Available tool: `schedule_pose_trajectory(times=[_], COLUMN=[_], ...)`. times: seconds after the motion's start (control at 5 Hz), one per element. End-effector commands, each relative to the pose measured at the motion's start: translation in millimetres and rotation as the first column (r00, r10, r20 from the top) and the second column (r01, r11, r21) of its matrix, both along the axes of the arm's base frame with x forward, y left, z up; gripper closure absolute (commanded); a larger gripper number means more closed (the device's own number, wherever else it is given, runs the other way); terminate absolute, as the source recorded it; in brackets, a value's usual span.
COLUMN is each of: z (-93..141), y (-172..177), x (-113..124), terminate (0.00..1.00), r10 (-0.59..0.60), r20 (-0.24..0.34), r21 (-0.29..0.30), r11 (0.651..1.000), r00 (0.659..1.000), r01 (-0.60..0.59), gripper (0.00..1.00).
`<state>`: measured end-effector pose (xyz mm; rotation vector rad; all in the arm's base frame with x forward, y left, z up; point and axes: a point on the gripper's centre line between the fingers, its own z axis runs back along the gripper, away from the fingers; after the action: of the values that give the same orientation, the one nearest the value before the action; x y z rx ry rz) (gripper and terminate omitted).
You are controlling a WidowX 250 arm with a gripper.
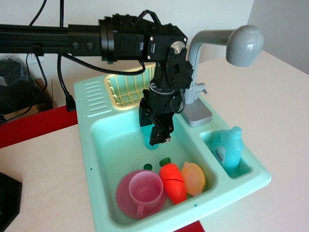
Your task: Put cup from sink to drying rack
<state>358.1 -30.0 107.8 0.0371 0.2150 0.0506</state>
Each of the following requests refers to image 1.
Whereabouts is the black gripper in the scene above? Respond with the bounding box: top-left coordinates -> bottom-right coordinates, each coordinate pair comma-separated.
139,80 -> 184,145

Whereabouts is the teal plastic cup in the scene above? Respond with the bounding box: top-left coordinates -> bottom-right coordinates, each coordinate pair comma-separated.
140,125 -> 159,150

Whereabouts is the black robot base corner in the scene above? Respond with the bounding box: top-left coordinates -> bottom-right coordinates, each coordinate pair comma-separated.
0,173 -> 22,232

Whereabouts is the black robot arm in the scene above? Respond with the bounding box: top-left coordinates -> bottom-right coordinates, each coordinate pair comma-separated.
0,10 -> 193,145

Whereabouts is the mint green toy sink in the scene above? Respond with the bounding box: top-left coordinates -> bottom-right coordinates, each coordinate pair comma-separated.
74,75 -> 271,232

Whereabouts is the yellow plastic drying rack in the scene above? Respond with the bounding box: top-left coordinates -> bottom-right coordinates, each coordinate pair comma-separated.
104,64 -> 155,110

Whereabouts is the pink plastic cup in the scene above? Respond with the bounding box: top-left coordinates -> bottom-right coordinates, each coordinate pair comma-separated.
128,171 -> 166,219

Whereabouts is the orange toy carrot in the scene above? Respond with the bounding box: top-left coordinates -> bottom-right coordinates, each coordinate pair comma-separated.
159,157 -> 187,204

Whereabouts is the orange toy lemon half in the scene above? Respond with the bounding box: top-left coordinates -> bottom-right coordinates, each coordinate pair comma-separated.
181,161 -> 206,197

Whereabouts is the blue toy detergent bottle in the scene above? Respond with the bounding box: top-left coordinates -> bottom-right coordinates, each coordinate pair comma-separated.
211,126 -> 244,174

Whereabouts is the pink plastic plate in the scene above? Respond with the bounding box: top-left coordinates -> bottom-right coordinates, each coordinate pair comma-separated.
116,170 -> 167,219

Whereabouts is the grey toy faucet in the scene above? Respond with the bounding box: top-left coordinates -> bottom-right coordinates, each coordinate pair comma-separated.
181,25 -> 264,127

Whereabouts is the black bag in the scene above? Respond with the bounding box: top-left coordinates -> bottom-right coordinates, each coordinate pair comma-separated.
0,58 -> 32,115

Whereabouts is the black braided cable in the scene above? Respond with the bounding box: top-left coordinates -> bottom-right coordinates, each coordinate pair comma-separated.
56,0 -> 147,112

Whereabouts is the white wall outlet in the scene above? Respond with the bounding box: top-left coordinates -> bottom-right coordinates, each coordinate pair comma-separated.
25,53 -> 44,65

